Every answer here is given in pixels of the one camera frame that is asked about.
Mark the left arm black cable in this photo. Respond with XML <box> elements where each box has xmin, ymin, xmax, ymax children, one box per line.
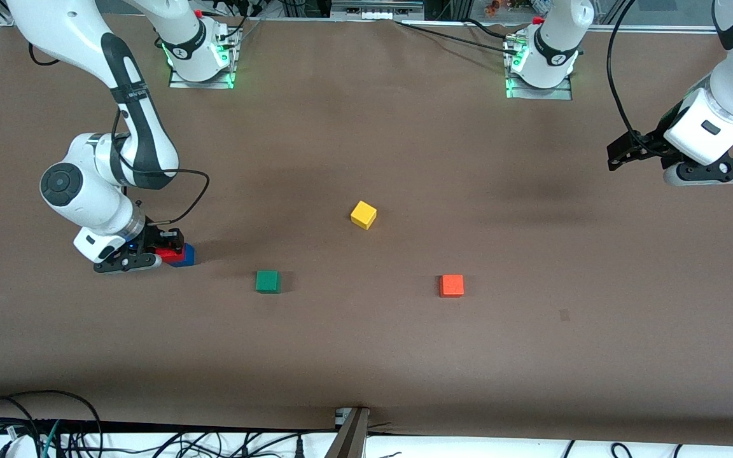
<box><xmin>607</xmin><ymin>0</ymin><xmax>660</xmax><ymax>150</ymax></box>

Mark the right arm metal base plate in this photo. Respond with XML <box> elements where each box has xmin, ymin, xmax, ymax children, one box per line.
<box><xmin>169</xmin><ymin>64</ymin><xmax>235</xmax><ymax>89</ymax></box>

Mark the yellow wooden block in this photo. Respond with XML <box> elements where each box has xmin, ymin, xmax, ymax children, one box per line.
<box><xmin>350</xmin><ymin>200</ymin><xmax>378</xmax><ymax>230</ymax></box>

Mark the short black table cable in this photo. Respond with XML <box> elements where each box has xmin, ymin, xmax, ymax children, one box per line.
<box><xmin>465</xmin><ymin>18</ymin><xmax>520</xmax><ymax>42</ymax></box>

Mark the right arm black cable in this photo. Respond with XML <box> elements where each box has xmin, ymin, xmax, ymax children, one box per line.
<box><xmin>112</xmin><ymin>108</ymin><xmax>210</xmax><ymax>226</ymax></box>

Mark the long black table cable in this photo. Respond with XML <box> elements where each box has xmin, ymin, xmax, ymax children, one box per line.
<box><xmin>395</xmin><ymin>20</ymin><xmax>523</xmax><ymax>55</ymax></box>

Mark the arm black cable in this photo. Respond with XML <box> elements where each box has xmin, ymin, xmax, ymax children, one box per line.
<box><xmin>607</xmin><ymin>0</ymin><xmax>660</xmax><ymax>150</ymax></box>
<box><xmin>112</xmin><ymin>108</ymin><xmax>210</xmax><ymax>226</ymax></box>

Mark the teal cable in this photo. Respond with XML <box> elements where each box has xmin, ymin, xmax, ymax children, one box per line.
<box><xmin>41</xmin><ymin>420</ymin><xmax>62</xmax><ymax>458</ymax></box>

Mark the black looping cable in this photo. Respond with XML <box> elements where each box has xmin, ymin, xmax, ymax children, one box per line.
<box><xmin>0</xmin><ymin>389</ymin><xmax>104</xmax><ymax>458</ymax></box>

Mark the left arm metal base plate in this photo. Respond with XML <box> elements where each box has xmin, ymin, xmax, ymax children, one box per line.
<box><xmin>505</xmin><ymin>70</ymin><xmax>573</xmax><ymax>101</ymax></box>

